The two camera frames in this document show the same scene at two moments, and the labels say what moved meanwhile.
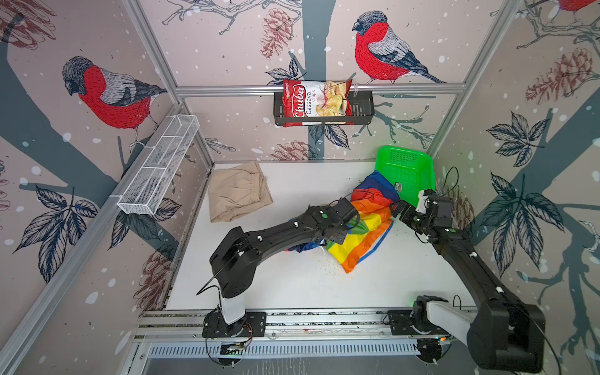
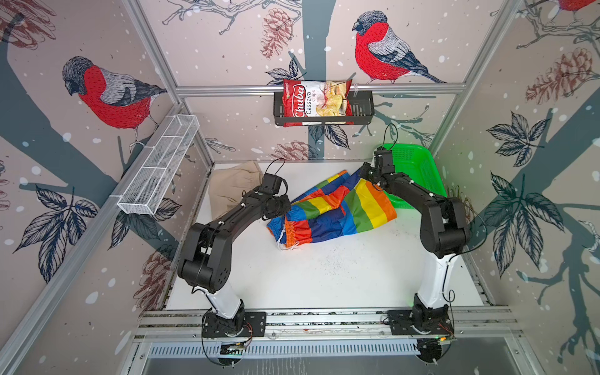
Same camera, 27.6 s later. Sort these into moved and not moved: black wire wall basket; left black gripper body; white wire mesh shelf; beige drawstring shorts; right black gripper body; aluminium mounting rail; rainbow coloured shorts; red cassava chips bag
Moved: right black gripper body; rainbow coloured shorts; left black gripper body
Not moved: aluminium mounting rail; red cassava chips bag; beige drawstring shorts; white wire mesh shelf; black wire wall basket
